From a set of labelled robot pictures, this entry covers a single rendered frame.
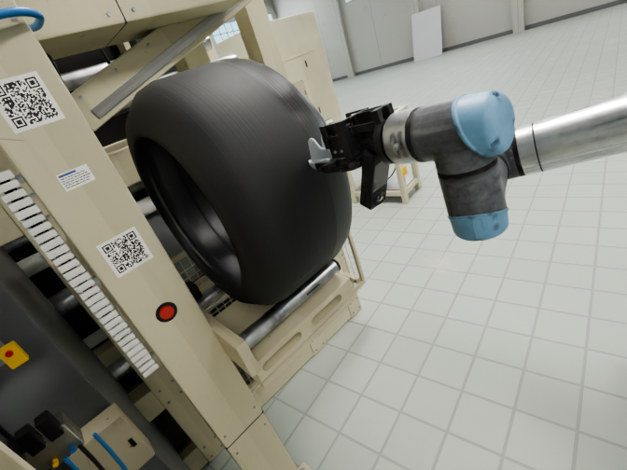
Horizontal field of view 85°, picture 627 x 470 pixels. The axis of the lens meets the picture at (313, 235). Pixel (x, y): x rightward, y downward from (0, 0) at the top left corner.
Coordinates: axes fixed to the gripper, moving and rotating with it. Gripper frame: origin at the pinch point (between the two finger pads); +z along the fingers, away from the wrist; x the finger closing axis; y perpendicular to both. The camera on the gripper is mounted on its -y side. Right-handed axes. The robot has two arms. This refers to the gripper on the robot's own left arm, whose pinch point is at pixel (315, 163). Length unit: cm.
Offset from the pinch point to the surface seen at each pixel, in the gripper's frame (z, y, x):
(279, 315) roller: 17.5, -33.0, 14.3
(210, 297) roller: 45, -30, 20
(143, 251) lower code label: 22.2, -2.9, 31.9
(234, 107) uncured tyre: 7.2, 15.1, 7.4
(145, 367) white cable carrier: 26, -26, 44
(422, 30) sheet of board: 686, 39, -1195
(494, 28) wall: 484, -42, -1266
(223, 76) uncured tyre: 13.9, 21.5, 2.9
